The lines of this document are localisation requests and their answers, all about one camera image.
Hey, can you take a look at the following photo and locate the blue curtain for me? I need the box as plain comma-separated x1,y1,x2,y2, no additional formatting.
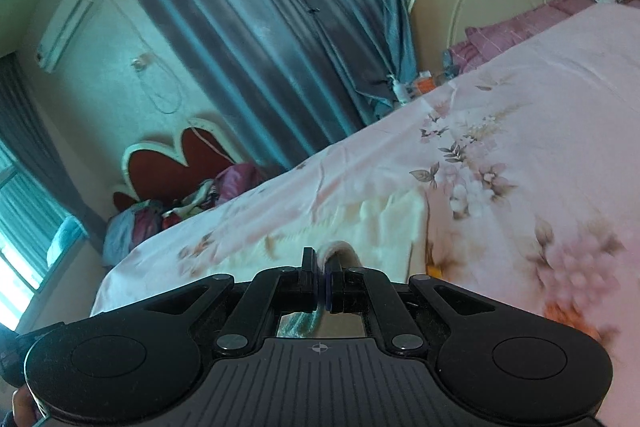
85,0,419,168

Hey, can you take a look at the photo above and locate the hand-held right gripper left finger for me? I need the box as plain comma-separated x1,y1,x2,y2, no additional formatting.
145,247,322,355

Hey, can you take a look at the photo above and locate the pink pillow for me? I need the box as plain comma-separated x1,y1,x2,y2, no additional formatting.
447,0,601,72

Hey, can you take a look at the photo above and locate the red heart-shaped headboard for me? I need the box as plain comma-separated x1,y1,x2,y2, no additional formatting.
111,117,252,214

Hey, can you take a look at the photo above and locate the white lotion bottle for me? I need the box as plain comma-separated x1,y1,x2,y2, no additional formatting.
390,76,412,104

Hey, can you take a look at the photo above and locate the grey curtain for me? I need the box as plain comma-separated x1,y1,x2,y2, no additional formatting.
0,54,107,239

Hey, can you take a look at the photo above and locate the orange packet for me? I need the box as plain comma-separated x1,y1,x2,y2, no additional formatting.
412,72,442,96

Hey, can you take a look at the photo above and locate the white knit sweater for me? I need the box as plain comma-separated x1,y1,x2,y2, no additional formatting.
220,189,432,338

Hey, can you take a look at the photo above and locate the white air conditioner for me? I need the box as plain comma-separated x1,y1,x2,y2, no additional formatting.
36,0,107,74

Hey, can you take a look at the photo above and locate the purple pillow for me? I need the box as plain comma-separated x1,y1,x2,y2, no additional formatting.
215,163,267,204

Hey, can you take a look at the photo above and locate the window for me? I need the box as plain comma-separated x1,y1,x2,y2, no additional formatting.
0,142,87,329

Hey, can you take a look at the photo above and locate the person's left hand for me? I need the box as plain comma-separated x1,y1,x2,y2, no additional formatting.
11,387,42,427

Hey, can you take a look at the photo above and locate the white charging cable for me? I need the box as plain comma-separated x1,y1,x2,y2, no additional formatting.
192,122,227,164

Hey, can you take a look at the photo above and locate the blue pillow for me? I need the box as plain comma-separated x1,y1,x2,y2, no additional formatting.
102,202,167,266

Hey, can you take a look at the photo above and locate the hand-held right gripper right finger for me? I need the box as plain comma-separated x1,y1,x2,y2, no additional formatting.
324,252,496,354

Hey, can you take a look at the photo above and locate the pink floral bed sheet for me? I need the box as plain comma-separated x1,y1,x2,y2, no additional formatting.
92,2,640,358

